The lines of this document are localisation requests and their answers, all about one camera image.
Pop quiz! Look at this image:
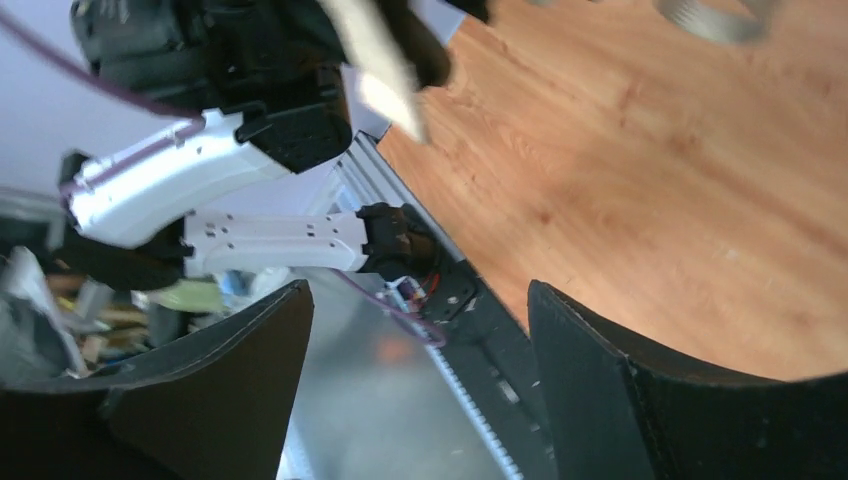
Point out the black and beige folding umbrella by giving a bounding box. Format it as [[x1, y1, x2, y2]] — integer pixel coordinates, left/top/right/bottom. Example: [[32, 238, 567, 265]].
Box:
[[318, 1, 781, 143]]

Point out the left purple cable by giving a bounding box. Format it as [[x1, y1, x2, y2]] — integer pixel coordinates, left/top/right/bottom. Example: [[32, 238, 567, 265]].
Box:
[[0, 9, 448, 349]]

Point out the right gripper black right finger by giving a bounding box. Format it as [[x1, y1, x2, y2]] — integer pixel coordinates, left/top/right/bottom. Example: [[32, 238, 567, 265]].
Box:
[[528, 280, 847, 479]]

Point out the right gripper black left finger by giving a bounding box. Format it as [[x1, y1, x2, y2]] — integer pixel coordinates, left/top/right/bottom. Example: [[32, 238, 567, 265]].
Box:
[[1, 280, 314, 480]]

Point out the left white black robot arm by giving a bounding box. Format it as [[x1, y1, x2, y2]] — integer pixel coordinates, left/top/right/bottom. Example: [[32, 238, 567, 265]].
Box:
[[59, 1, 451, 290]]

